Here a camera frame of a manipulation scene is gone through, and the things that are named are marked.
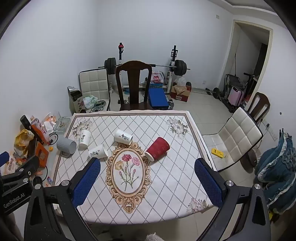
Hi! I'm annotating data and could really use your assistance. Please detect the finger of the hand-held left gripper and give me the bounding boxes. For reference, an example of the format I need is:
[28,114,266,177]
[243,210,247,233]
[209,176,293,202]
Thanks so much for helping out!
[1,156,40,186]
[0,151,10,168]

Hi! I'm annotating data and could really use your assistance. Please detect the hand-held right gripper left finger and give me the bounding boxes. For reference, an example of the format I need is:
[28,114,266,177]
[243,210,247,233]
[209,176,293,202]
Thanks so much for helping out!
[24,157,102,241]

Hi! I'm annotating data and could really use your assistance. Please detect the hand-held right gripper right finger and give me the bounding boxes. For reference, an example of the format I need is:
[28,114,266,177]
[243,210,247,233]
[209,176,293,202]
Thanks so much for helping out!
[194,158,271,241]

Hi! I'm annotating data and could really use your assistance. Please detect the white printed paper cup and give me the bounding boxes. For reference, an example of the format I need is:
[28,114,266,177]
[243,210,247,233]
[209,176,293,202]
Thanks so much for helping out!
[88,143,109,160]
[113,129,134,146]
[78,129,92,149]

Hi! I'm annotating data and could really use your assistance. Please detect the grey cup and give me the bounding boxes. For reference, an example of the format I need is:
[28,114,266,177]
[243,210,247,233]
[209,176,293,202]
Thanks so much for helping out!
[56,136,77,155]

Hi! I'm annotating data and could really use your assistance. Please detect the red ribbed paper cup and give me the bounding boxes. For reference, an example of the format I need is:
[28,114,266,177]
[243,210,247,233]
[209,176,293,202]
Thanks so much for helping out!
[145,137,171,162]

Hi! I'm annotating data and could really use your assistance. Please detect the orange box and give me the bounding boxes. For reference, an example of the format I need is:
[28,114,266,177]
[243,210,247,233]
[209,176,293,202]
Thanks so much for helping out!
[35,142,51,168]

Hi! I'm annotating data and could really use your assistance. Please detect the yellow plastic bag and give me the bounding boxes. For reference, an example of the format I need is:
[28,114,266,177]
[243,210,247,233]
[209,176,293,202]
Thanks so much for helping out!
[14,129,35,158]

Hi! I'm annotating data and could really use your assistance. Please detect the orange snack packet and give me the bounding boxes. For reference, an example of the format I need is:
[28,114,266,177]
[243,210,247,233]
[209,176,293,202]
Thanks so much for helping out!
[31,118,51,144]

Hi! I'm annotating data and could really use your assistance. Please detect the floral diamond-pattern tablecloth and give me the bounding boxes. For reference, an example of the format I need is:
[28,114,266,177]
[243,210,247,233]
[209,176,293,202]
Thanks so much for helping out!
[53,110,215,226]

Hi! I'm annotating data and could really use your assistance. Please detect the white padded chair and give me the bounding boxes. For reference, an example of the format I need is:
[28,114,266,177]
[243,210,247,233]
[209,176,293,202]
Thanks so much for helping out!
[202,106,264,172]
[78,69,111,112]

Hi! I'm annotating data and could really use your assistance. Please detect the glass ashtray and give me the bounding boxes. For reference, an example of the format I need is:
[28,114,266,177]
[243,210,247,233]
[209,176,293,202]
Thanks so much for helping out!
[54,117,71,134]

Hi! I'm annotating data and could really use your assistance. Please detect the blue quilted blanket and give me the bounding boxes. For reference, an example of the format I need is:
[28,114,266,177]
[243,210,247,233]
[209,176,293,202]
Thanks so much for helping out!
[255,132,296,215]

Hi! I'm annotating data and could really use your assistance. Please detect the grey fuzzy object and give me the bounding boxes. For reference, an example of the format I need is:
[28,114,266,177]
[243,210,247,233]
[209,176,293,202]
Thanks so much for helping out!
[145,233,163,241]

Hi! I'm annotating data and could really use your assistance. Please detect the metal bowl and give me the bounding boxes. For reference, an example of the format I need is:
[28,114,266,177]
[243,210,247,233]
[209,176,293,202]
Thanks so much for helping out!
[93,99,106,111]

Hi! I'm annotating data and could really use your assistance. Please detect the white power strip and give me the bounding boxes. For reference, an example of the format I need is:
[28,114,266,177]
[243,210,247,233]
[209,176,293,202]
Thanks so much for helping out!
[263,122,278,141]

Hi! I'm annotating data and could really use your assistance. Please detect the silver printed box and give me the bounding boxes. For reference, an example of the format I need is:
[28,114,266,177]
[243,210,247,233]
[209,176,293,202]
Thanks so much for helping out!
[67,86,87,114]

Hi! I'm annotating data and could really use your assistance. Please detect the pale crumpled cloth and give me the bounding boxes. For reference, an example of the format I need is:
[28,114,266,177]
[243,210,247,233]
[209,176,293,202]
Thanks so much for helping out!
[83,95,99,108]

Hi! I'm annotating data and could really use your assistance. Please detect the small barbell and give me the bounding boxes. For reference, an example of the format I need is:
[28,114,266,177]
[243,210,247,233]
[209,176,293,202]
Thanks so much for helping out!
[205,87,221,100]

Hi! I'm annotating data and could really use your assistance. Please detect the pink suitcase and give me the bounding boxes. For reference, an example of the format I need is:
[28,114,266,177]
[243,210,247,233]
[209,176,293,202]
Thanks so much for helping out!
[228,86,245,105]

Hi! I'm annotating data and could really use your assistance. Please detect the cardboard box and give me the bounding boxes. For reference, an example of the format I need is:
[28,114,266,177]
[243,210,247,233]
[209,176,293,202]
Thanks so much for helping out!
[170,84,192,103]

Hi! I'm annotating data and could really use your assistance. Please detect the dark wooden chair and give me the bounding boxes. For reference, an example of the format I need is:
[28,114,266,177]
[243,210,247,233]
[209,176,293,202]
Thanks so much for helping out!
[246,92,271,124]
[115,60,153,112]

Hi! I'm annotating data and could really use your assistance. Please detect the blue bench pad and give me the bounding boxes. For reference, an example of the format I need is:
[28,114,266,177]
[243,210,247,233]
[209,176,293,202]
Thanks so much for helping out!
[148,88,169,109]

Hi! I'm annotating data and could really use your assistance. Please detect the black folding cart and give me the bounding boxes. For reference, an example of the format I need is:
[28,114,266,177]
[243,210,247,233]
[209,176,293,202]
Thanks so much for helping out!
[224,73,244,110]

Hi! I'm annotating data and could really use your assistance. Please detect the white barbell rack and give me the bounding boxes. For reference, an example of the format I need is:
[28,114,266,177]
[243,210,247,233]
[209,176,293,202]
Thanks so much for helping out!
[117,42,178,93]

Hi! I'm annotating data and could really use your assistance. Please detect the red and white plastic bag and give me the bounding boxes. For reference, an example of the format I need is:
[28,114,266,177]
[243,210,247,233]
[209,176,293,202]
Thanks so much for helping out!
[150,71,165,84]

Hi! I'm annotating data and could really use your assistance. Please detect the barbell with black plates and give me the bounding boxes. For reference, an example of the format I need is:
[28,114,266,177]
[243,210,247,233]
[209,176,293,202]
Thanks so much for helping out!
[98,57,191,76]

